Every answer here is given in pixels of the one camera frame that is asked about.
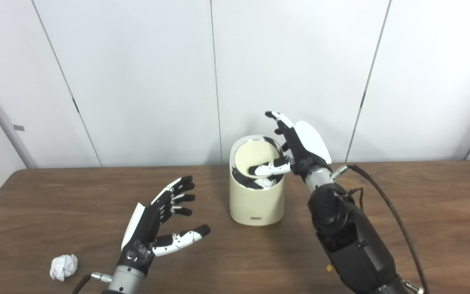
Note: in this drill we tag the black bin liner bag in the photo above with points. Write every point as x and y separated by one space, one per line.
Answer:
243 179

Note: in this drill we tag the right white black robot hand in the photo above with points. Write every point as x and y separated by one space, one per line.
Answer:
308 143

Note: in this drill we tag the cream round bin lid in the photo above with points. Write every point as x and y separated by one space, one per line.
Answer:
251 155

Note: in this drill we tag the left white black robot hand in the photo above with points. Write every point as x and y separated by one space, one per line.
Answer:
145 228

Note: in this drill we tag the black panel seam clip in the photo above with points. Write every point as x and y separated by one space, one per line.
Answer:
76 105

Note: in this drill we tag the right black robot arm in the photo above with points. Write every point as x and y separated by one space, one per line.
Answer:
349 237

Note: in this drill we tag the grey wall corner post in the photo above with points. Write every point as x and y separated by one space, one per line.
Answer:
2 118

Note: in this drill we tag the cream-colored bin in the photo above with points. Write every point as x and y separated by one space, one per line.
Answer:
255 204

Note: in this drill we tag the white paper ball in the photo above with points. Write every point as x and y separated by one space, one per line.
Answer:
63 267

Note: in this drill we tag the small grey wall label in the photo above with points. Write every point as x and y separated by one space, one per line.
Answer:
19 128

